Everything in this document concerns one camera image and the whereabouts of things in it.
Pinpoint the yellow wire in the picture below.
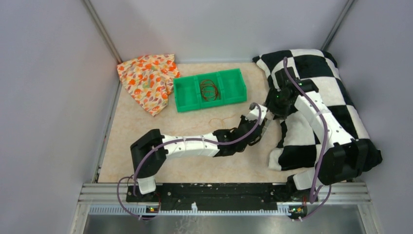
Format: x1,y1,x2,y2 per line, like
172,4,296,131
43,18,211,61
208,114,241,128

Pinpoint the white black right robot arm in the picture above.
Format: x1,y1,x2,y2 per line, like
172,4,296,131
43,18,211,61
269,66,368,203

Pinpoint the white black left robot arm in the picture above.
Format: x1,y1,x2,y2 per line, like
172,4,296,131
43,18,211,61
130,115,266,202

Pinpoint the green plastic divided bin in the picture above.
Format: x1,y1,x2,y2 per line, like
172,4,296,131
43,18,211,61
173,69,247,113

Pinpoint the black white checkered pillow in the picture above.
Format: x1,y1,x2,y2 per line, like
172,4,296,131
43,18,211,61
252,49,383,172

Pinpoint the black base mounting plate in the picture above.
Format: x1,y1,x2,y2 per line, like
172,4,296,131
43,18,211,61
126,182,310,212

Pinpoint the orange floral cloth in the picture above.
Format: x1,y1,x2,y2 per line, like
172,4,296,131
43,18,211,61
116,54,181,117

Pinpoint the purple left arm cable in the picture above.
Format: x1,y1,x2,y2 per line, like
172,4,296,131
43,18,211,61
116,102,263,221

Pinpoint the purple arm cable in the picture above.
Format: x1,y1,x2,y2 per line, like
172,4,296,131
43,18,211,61
116,102,263,221
282,57,333,221

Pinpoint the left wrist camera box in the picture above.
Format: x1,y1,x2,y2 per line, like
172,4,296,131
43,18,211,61
245,103,268,125

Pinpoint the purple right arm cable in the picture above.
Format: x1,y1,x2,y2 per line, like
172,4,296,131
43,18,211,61
282,57,333,221

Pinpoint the red wire coil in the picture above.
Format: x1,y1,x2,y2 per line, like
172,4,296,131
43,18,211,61
199,79,221,102

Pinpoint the aluminium front rail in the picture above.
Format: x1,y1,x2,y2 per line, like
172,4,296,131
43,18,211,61
71,179,383,234

